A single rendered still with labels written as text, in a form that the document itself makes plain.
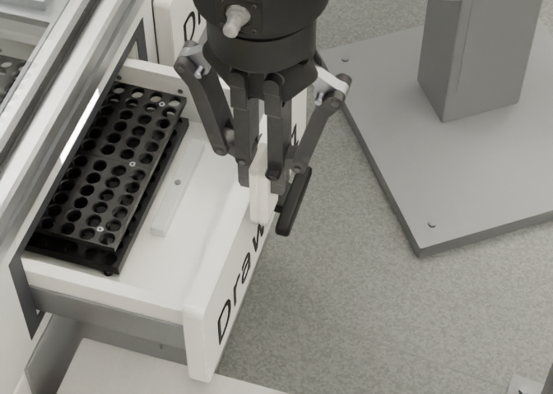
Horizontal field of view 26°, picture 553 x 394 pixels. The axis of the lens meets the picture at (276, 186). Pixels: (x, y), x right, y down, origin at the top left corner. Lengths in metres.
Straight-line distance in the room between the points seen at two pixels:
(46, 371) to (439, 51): 1.22
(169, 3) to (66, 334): 0.32
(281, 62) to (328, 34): 1.64
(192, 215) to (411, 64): 1.29
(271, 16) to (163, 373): 0.44
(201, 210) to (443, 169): 1.12
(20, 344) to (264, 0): 0.42
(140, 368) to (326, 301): 0.97
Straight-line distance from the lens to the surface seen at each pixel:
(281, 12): 0.76
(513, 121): 2.26
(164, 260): 1.06
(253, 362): 1.97
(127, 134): 1.07
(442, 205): 2.12
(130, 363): 1.10
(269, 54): 0.79
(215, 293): 0.94
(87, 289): 0.99
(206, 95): 0.88
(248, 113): 0.88
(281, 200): 1.00
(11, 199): 0.93
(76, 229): 1.01
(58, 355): 1.13
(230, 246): 0.96
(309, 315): 2.02
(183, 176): 1.10
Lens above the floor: 1.71
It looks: 52 degrees down
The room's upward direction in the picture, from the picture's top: straight up
